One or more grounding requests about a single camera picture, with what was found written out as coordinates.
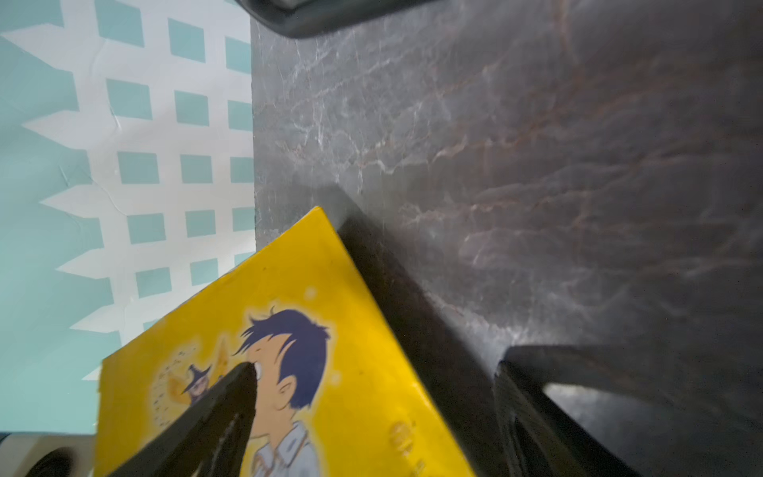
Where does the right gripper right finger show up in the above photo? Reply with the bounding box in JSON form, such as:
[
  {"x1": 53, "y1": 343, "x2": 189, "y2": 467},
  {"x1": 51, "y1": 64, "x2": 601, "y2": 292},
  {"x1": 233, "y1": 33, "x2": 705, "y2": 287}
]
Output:
[{"x1": 493, "y1": 345, "x2": 674, "y2": 476}]

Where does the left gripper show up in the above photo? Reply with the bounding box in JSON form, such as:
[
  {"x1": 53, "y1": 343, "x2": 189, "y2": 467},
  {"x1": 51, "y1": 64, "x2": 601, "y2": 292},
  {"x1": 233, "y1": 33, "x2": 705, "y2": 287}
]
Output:
[{"x1": 238, "y1": 0, "x2": 425, "y2": 39}]

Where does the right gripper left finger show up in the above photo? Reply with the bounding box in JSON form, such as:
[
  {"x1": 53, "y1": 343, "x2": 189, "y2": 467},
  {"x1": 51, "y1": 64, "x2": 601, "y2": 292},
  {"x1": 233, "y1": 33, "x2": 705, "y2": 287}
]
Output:
[{"x1": 111, "y1": 363, "x2": 258, "y2": 476}]

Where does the yellow cartoon cover book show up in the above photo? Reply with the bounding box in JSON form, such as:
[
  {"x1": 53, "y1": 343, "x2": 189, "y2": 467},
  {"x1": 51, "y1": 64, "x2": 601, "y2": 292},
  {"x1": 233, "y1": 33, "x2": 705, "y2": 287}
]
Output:
[{"x1": 95, "y1": 208, "x2": 473, "y2": 476}]

